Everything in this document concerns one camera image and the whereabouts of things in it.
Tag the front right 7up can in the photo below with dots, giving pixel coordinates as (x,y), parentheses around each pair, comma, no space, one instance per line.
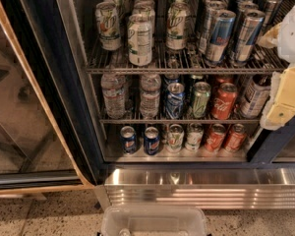
(177,25)

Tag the front middle 7up can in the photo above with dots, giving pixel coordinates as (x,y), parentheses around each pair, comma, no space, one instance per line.
(139,40)

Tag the clear plastic bin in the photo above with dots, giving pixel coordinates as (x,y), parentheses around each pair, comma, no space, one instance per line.
(153,220)

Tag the blue pepsi can middle shelf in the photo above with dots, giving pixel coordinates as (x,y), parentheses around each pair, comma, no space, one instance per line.
(174,101)

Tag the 7up can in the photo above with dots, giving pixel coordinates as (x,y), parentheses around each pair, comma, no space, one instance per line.
(195,133)
(175,138)
(139,40)
(107,21)
(177,25)

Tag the right water bottle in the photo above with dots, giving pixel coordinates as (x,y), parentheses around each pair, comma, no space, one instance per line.
(150,94)

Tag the right coke can bottom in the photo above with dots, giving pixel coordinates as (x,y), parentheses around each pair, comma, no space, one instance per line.
(235,138)

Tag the right pepsi can bottom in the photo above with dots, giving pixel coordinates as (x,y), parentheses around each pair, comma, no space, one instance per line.
(151,141)

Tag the silver can middle shelf right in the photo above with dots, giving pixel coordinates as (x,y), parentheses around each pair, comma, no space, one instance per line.
(255,96)

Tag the red coke can middle shelf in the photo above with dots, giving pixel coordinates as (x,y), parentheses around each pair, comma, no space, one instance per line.
(224,101)

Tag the left 7up can bottom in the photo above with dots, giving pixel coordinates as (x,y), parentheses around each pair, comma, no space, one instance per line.
(175,138)

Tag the left coke can bottom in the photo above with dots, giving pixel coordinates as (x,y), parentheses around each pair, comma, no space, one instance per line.
(215,137)

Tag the right 7up can bottom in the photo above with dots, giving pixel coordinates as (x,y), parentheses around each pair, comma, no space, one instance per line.
(195,133)

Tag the pepsi can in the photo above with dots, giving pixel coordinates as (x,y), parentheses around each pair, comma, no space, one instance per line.
(151,141)
(128,139)

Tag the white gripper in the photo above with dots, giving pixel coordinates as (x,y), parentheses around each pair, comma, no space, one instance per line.
(294,36)

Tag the left pepsi can bottom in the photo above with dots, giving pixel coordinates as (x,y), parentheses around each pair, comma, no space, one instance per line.
(128,139)

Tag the coke can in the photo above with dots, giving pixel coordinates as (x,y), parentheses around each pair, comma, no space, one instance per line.
(215,137)
(235,138)

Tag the water bottle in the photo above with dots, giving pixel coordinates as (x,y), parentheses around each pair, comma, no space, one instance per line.
(150,94)
(114,95)

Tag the front left 7up can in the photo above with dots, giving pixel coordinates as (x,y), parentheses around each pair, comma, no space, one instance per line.
(107,21)

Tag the green can middle shelf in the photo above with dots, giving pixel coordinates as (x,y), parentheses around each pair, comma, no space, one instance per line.
(200,98)

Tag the top wire shelf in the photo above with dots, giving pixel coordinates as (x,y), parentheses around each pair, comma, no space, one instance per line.
(184,62)

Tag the wire shelf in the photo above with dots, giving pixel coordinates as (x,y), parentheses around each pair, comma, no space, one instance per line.
(184,62)
(137,118)

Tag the glass fridge door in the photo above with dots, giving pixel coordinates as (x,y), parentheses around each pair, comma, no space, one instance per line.
(46,132)

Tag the redbull can row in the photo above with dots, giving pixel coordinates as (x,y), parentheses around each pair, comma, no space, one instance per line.
(211,8)
(241,12)

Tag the left water bottle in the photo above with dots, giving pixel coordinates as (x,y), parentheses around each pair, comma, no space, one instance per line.
(114,95)

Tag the middle wire shelf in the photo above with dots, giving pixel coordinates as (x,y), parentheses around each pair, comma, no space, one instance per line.
(137,118)

